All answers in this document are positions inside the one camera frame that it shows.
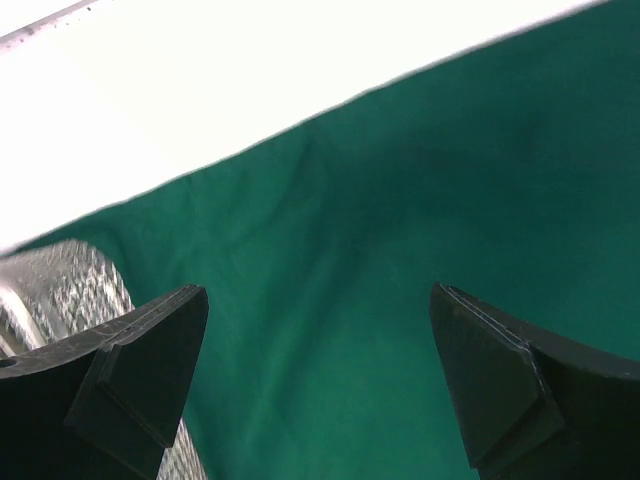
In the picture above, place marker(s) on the steel mesh instrument tray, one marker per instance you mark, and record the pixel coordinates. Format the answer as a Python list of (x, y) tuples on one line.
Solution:
[(54, 292)]

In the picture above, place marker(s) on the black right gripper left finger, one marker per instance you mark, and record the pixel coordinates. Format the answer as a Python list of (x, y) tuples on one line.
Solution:
[(104, 403)]

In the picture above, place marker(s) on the green surgical drape cloth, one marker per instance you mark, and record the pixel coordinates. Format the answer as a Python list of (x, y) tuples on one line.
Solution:
[(511, 172)]

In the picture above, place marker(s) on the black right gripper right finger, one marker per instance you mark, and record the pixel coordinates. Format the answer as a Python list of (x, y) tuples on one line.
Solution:
[(530, 403)]

